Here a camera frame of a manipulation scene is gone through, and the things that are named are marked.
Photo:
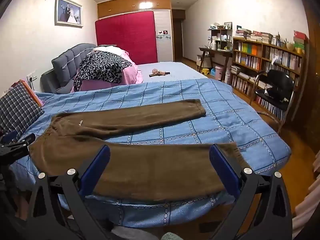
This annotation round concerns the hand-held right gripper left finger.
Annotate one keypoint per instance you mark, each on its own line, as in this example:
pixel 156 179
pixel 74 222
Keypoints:
pixel 96 166

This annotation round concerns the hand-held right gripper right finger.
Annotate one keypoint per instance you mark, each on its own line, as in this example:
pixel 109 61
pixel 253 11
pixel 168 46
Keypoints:
pixel 223 168

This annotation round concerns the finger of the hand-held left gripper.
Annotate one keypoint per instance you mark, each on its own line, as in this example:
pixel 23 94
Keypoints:
pixel 20 147

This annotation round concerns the brown fleece pants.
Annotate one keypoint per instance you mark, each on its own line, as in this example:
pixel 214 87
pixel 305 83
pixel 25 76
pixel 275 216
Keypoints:
pixel 150 170

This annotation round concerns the dark plaid pillow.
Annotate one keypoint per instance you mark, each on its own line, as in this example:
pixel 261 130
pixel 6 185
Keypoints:
pixel 17 110

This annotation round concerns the blue patterned blanket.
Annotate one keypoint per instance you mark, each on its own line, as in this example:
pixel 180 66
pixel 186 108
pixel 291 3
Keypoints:
pixel 220 110

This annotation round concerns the pale pink cloth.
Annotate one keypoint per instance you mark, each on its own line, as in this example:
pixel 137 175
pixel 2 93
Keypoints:
pixel 307 205

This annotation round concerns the pink quilt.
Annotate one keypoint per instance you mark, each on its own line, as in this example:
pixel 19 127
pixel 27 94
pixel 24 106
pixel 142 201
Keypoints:
pixel 130 76

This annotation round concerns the pink plastic bin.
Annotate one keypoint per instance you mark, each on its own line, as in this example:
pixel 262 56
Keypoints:
pixel 219 72

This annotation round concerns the yellow plastic stool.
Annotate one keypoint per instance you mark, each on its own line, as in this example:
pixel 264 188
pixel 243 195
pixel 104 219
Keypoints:
pixel 206 71

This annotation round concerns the leopard print cloth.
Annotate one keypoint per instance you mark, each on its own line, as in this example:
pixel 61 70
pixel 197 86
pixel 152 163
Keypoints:
pixel 102 66

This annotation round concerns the black metal chair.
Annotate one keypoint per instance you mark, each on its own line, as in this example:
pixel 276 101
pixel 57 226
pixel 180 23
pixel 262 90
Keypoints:
pixel 277 80

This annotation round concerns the light blue bed sheet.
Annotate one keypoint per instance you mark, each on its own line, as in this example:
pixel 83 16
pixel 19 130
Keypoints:
pixel 180 71

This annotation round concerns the wooden bookshelf with books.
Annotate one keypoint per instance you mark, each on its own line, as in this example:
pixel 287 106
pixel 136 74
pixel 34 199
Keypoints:
pixel 250 55

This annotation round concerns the dark wooden shelf unit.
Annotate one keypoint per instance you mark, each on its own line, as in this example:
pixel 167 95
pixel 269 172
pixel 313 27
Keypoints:
pixel 215 51

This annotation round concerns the small desktop shelf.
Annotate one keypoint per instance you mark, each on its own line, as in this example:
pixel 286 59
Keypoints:
pixel 220 37

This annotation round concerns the wooden door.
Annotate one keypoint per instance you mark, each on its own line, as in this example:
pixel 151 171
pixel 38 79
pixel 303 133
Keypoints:
pixel 312 67

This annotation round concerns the stack of coloured boxes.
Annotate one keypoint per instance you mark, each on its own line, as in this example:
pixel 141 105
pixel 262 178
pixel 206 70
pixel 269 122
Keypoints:
pixel 299 42

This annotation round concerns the wooden wardrobe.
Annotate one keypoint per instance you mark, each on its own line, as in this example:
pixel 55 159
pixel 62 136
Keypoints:
pixel 120 6

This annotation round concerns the white wall socket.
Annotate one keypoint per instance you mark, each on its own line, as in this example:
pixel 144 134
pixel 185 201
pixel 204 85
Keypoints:
pixel 31 76

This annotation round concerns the framed wall photo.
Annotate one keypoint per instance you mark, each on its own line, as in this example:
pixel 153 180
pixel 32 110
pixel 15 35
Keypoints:
pixel 68 11

